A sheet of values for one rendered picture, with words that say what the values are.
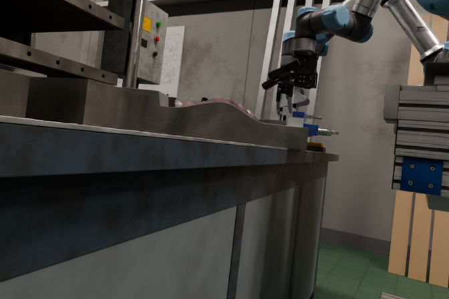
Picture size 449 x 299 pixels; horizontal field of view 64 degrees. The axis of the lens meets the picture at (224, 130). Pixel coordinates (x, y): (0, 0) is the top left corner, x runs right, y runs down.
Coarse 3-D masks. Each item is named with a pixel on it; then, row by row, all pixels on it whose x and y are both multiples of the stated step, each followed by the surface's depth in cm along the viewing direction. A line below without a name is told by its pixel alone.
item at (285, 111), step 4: (284, 108) 122; (284, 112) 122; (288, 112) 122; (292, 112) 121; (296, 112) 121; (300, 112) 120; (304, 112) 120; (288, 116) 122; (292, 116) 121; (296, 116) 121; (300, 116) 120; (304, 116) 120; (308, 116) 121; (312, 116) 120; (316, 116) 120; (320, 116) 120; (304, 120) 121
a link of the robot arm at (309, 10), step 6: (300, 12) 122; (306, 12) 120; (312, 12) 118; (300, 18) 121; (306, 18) 119; (300, 24) 121; (306, 24) 119; (300, 30) 121; (306, 30) 120; (300, 36) 121; (306, 36) 120; (312, 36) 120
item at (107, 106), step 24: (48, 96) 56; (72, 96) 54; (96, 96) 55; (120, 96) 60; (144, 96) 66; (48, 120) 56; (72, 120) 54; (96, 120) 56; (120, 120) 61; (144, 120) 67
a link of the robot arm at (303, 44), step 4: (296, 40) 122; (300, 40) 120; (304, 40) 120; (308, 40) 120; (312, 40) 120; (296, 44) 121; (300, 44) 120; (304, 44) 120; (308, 44) 120; (312, 44) 120; (296, 48) 121; (300, 48) 120; (304, 48) 120; (308, 48) 120; (312, 48) 120; (312, 52) 122
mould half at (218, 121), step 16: (160, 96) 92; (160, 112) 91; (176, 112) 90; (192, 112) 90; (208, 112) 90; (224, 112) 89; (240, 112) 89; (144, 128) 91; (160, 128) 91; (176, 128) 90; (192, 128) 90; (208, 128) 89; (224, 128) 89; (240, 128) 88; (256, 128) 88; (272, 128) 88; (288, 128) 87; (304, 128) 87; (256, 144) 88; (272, 144) 87; (288, 144) 87; (304, 144) 87
